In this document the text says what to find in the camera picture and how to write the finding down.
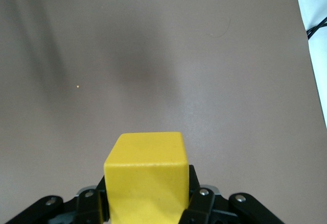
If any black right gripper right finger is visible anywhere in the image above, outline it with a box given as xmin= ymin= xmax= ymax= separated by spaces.
xmin=178 ymin=164 xmax=286 ymax=224

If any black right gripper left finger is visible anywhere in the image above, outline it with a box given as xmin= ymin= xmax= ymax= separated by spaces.
xmin=5 ymin=175 xmax=111 ymax=224

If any yellow wooden block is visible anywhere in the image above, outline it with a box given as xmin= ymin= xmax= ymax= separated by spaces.
xmin=103 ymin=131 xmax=191 ymax=224

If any brown table cover sheet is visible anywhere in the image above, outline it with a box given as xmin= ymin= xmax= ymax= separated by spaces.
xmin=0 ymin=0 xmax=327 ymax=224

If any black cable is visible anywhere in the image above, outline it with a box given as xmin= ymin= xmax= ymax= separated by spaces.
xmin=306 ymin=16 xmax=327 ymax=40

